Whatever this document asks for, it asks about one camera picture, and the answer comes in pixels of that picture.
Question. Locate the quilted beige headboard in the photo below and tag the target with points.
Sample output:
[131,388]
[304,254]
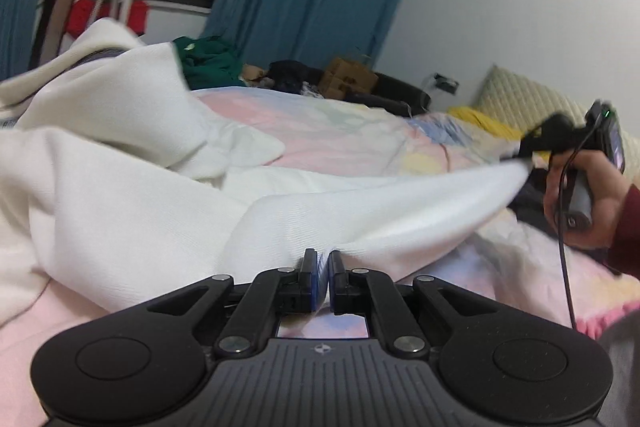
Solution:
[521,103]

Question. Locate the yellow cloth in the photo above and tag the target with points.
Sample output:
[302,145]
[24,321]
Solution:
[480,120]

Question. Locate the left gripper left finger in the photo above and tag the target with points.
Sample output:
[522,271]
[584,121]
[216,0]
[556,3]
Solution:
[142,363]

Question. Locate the black clothes pile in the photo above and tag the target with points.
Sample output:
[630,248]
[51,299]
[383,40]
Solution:
[295,78]

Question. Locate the person's right hand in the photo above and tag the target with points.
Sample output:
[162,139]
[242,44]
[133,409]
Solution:
[609,189]

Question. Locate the dark red sleeve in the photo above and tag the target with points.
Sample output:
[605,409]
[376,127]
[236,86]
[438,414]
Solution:
[624,253]

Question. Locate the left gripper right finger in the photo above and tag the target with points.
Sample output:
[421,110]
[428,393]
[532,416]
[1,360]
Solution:
[438,354]

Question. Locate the black sofa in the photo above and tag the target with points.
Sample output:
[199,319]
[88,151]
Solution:
[393,95]

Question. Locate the white zip-up sweatshirt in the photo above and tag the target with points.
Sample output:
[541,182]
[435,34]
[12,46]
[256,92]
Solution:
[119,184]

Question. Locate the wall socket with charger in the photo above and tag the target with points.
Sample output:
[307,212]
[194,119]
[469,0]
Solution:
[446,84]

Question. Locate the brown paper bag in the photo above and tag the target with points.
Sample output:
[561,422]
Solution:
[343,77]

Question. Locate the green sweatshirt pile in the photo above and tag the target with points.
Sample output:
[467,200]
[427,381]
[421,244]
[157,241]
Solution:
[209,63]

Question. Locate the pastel tie-dye bed cover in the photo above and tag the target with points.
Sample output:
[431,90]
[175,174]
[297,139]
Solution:
[327,144]

